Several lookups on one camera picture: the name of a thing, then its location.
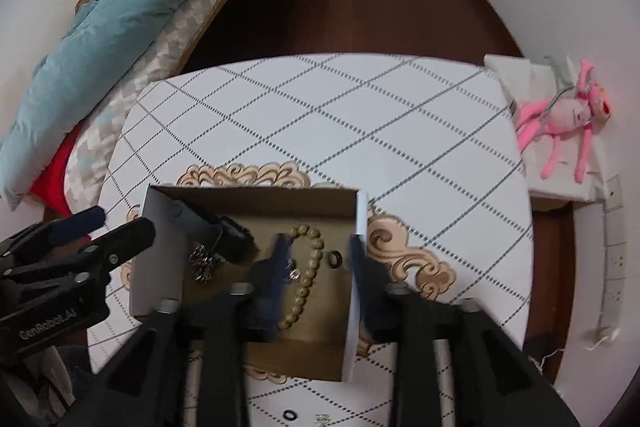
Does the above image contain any white wall socket strip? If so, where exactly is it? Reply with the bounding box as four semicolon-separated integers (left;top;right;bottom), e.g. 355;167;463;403
601;176;627;340

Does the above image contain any carved wooden placemat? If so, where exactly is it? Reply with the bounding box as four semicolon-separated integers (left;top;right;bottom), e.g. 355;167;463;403
121;161;457;383

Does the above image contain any silver chain jewelry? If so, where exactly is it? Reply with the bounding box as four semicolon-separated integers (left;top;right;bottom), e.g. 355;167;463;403
187;242;218;284

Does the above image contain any beige beaded bracelet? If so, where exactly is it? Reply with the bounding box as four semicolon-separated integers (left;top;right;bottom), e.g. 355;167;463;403
276;225;326;332

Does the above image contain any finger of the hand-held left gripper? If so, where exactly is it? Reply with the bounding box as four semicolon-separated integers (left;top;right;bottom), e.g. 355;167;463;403
0;206;107;253
70;217;157;279

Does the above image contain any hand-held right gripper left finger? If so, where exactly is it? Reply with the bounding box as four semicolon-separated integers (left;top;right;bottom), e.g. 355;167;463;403
90;234;297;427

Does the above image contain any wire hanger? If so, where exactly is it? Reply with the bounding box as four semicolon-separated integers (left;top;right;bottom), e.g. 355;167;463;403
541;54;577;120

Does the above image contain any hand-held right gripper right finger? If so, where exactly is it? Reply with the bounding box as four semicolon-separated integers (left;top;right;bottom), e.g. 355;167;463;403
348;233;583;427

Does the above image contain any white checked tablecloth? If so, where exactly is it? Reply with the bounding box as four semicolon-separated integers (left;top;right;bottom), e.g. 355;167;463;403
86;53;536;427

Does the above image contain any red cloth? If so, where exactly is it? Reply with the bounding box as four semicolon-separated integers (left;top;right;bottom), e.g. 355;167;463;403
29;126;85;219

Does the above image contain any teal blanket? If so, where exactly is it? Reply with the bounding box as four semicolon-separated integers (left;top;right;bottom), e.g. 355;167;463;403
0;0;271;210

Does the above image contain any grey patterned bed quilt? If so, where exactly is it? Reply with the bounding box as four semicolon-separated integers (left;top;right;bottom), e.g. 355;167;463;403
62;0;302;208

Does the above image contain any white cardboard box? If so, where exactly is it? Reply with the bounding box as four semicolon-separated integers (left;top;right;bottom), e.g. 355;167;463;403
129;184;370;383

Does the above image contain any pink plush toy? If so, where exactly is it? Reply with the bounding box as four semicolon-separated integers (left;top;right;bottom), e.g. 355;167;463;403
514;59;614;184

